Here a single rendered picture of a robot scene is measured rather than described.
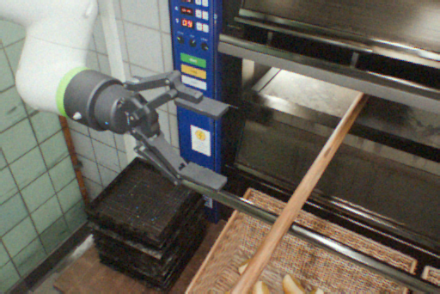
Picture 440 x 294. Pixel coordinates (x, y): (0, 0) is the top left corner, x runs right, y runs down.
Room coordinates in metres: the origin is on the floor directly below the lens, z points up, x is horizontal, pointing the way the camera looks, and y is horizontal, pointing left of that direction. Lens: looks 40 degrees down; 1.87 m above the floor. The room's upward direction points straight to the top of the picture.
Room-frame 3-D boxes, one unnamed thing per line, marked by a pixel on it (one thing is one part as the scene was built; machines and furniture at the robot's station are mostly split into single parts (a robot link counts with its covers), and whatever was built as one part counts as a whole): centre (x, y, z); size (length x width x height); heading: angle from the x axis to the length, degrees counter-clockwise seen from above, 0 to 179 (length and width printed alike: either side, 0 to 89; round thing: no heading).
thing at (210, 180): (0.47, 0.02, 1.42); 0.07 x 0.03 x 0.01; 58
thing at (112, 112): (0.54, 0.13, 1.49); 0.09 x 0.07 x 0.08; 58
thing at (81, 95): (0.58, 0.20, 1.49); 0.12 x 0.06 x 0.09; 148
